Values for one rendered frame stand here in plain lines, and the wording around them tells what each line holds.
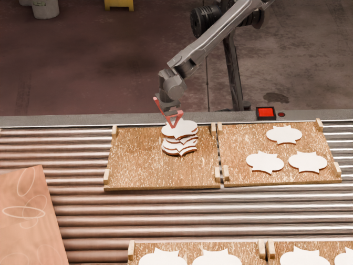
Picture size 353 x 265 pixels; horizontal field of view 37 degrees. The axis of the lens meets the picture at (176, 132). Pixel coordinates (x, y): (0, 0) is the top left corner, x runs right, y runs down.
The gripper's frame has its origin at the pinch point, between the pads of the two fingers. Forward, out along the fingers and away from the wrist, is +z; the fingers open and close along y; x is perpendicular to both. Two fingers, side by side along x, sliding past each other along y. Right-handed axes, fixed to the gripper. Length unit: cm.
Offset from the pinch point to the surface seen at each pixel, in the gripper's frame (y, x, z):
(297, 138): 16.3, 45.9, 10.6
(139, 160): 3.7, -13.4, 12.3
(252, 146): 13.4, 28.7, 11.8
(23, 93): -222, -45, 105
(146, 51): -249, 67, 103
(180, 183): 21.5, -3.9, 12.3
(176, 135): 2.9, 1.8, 5.9
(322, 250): 66, 25, 12
